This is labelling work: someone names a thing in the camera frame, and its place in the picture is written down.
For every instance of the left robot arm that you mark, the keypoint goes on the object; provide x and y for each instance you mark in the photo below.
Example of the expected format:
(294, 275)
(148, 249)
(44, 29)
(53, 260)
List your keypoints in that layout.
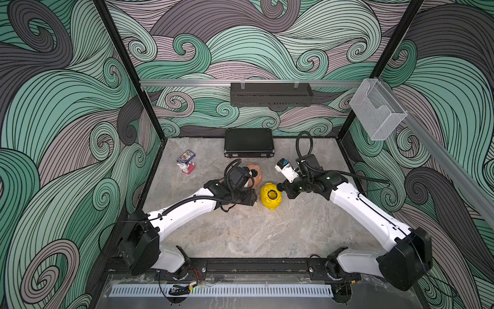
(140, 243)

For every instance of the aluminium rail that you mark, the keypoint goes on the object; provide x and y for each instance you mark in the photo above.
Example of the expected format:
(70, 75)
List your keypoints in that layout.
(451, 143)
(227, 82)

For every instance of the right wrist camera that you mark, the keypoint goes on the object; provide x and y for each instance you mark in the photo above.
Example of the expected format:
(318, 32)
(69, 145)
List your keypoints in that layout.
(284, 167)

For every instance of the white pink bunny toy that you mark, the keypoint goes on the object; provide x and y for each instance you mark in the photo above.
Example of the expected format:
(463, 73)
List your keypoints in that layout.
(186, 168)

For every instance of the yellow piggy bank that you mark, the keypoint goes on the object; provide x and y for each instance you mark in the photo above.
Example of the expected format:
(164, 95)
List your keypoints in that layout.
(271, 197)

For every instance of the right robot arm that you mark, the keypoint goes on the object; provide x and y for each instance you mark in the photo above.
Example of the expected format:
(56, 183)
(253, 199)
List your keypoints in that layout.
(406, 253)

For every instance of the clear plastic holder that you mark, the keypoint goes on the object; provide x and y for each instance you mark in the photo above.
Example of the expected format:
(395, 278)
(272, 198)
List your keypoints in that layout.
(377, 108)

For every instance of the black wall shelf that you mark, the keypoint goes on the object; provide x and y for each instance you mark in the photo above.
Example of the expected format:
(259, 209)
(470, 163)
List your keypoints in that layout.
(271, 95)

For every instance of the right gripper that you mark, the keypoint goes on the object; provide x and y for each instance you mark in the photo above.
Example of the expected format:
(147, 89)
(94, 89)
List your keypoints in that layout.
(286, 186)

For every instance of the black case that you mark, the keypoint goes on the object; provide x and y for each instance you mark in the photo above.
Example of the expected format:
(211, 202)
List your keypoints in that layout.
(249, 143)

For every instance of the pink piggy bank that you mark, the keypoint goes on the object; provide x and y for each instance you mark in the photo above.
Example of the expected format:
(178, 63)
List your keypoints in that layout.
(257, 175)

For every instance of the aluminium rail right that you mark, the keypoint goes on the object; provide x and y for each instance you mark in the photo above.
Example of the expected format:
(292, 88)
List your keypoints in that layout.
(451, 143)

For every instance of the aluminium rail back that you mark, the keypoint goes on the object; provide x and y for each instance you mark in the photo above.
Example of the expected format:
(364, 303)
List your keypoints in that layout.
(227, 82)

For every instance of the white cable duct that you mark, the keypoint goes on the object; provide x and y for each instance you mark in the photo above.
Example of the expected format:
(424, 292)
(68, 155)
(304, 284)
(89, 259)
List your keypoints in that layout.
(226, 290)

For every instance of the card box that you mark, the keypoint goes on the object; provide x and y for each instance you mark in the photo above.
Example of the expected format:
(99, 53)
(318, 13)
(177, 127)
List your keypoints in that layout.
(186, 157)

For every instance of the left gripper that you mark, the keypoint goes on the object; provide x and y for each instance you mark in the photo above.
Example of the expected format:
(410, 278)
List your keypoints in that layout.
(249, 196)

